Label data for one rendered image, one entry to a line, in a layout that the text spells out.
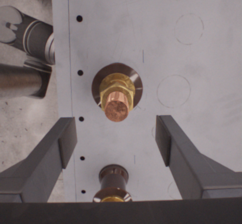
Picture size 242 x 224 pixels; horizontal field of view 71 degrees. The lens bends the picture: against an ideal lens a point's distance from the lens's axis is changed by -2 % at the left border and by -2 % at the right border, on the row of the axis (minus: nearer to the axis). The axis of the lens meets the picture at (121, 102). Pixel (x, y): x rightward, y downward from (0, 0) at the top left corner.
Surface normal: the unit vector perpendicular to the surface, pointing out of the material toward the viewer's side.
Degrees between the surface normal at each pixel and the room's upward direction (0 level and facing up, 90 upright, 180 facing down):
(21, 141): 0
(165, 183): 0
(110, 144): 0
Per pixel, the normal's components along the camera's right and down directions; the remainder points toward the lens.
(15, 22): -0.02, 0.06
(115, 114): 0.01, 0.29
